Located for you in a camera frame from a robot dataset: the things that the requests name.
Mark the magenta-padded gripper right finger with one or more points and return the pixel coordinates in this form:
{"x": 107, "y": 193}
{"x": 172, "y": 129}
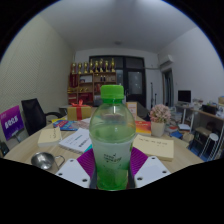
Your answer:
{"x": 151, "y": 170}

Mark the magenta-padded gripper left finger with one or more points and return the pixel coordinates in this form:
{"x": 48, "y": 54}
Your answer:
{"x": 71, "y": 171}

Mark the green-capped clear drink bottle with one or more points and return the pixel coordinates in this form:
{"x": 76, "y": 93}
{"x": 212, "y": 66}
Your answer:
{"x": 112, "y": 143}

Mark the large pale yellow envelope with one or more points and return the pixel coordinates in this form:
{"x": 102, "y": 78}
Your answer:
{"x": 155, "y": 146}

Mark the small steel cup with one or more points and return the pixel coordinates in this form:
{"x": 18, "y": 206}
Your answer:
{"x": 43, "y": 160}

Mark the white printed booklet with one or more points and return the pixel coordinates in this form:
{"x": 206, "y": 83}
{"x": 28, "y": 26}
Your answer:
{"x": 76, "y": 140}

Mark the small pale yellow envelope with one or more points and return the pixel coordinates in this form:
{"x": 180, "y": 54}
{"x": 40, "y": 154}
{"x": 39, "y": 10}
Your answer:
{"x": 50, "y": 136}

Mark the orange red book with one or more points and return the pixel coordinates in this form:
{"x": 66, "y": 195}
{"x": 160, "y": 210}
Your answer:
{"x": 143, "y": 127}

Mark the blue colourful book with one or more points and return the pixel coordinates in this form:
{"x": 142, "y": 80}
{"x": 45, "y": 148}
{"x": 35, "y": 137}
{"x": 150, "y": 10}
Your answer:
{"x": 66, "y": 125}

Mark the pink potted flower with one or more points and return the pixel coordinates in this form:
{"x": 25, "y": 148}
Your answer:
{"x": 160, "y": 115}

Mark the gift box with red ribbon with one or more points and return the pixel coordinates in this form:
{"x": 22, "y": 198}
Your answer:
{"x": 79, "y": 112}

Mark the upright brown carton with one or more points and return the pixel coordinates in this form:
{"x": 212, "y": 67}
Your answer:
{"x": 132, "y": 109}

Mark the white round stool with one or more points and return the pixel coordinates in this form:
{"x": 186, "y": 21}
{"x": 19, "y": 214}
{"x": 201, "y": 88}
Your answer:
{"x": 211, "y": 138}

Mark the black office chair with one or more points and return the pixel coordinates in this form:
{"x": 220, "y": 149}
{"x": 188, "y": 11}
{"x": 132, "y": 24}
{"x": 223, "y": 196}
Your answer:
{"x": 33, "y": 115}

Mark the purple sign board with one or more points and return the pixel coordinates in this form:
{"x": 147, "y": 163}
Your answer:
{"x": 11, "y": 121}

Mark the computer monitor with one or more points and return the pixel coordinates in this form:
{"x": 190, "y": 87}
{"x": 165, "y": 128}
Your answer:
{"x": 184, "y": 96}

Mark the wooden shelf unit with trophies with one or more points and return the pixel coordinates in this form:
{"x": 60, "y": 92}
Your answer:
{"x": 85, "y": 83}

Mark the black framed glass door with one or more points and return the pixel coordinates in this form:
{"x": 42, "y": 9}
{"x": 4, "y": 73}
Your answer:
{"x": 135, "y": 81}

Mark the white wall air conditioner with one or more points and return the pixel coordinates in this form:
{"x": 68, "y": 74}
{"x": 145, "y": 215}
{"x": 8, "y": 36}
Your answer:
{"x": 166, "y": 60}

